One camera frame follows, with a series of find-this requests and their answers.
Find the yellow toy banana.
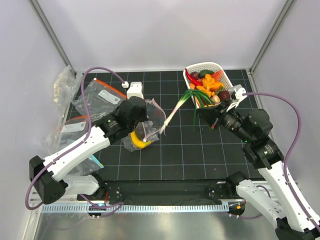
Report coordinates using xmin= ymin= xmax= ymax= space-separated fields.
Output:
xmin=130 ymin=131 xmax=151 ymax=149

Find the dark red toy plum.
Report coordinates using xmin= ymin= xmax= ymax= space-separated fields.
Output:
xmin=217 ymin=90 xmax=231 ymax=102

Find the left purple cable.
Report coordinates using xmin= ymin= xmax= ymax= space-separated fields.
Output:
xmin=25 ymin=66 xmax=130 ymax=216

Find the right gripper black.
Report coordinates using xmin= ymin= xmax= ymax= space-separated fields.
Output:
xmin=197 ymin=97 xmax=253 ymax=143

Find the orange-zip bag upper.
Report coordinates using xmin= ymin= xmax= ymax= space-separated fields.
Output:
xmin=84 ymin=78 xmax=127 ymax=123

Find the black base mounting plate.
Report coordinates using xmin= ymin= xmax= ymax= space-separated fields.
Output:
xmin=87 ymin=179 xmax=243 ymax=206

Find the crumpled clear bag at wall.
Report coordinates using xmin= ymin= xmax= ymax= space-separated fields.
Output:
xmin=53 ymin=65 xmax=83 ymax=108

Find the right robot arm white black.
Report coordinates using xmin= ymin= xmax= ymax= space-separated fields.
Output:
xmin=197 ymin=102 xmax=320 ymax=240

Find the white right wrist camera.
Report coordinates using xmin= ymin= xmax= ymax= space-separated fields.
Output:
xmin=226 ymin=84 xmax=247 ymax=112

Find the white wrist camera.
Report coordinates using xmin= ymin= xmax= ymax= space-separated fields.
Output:
xmin=226 ymin=84 xmax=247 ymax=112
xmin=126 ymin=82 xmax=144 ymax=99

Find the blue-zip clear bag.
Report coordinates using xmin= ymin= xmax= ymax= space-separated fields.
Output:
xmin=77 ymin=154 xmax=105 ymax=176

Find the white perforated plastic basket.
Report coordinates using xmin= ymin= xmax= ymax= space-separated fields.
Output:
xmin=183 ymin=62 xmax=233 ymax=90

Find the clear pink-dotted zip bag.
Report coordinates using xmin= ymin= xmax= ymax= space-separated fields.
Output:
xmin=121 ymin=98 xmax=167 ymax=152

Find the orange-zip bag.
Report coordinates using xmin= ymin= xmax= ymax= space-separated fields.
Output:
xmin=84 ymin=78 xmax=127 ymax=123
xmin=39 ymin=115 xmax=89 ymax=155

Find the green toy scallion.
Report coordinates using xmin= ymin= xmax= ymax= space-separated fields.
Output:
xmin=159 ymin=89 xmax=213 ymax=134

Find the orange-zip bag lower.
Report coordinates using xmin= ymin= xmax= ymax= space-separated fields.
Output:
xmin=39 ymin=115 xmax=89 ymax=155

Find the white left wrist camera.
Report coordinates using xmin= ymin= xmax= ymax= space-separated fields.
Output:
xmin=126 ymin=82 xmax=144 ymax=99

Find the orange toy bell pepper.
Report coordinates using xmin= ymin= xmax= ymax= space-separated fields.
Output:
xmin=195 ymin=74 xmax=225 ymax=97

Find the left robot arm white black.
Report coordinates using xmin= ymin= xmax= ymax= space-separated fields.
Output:
xmin=29 ymin=96 xmax=148 ymax=205

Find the perforated aluminium rail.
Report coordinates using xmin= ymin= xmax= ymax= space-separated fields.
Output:
xmin=41 ymin=202 xmax=229 ymax=214

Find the red toy chili pepper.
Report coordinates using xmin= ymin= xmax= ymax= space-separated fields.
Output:
xmin=184 ymin=68 xmax=203 ymax=86

